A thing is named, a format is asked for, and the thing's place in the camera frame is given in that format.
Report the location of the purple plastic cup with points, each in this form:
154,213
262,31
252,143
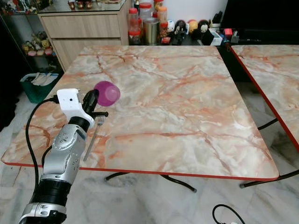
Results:
108,93

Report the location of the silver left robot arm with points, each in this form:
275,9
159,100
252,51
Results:
65,151

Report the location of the silver metal fork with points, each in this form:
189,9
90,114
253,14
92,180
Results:
92,140

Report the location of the green plastic basket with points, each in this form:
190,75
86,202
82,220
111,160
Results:
37,89

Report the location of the light wooden drawer cabinet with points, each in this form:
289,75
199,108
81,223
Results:
84,32

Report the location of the plush toys on glass shelf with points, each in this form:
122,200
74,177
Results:
38,45

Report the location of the marble folding table red edge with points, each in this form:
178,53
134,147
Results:
273,79
177,102

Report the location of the tall red-lid plastic jar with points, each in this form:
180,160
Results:
134,21

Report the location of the steel metal canister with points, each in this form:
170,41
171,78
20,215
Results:
151,31

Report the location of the wide red-lid clear jar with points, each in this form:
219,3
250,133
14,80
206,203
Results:
145,12

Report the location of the orange-lid plastic jar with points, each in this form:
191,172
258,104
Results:
162,15

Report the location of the yellow plush toy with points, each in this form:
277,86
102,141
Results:
192,26

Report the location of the black white-faced plush toy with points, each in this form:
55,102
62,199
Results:
203,27

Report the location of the small white box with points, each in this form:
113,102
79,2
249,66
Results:
215,37

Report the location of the small red box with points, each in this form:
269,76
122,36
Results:
228,32

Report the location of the black television screen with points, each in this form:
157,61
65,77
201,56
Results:
261,13

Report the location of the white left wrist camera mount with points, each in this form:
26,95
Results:
70,100

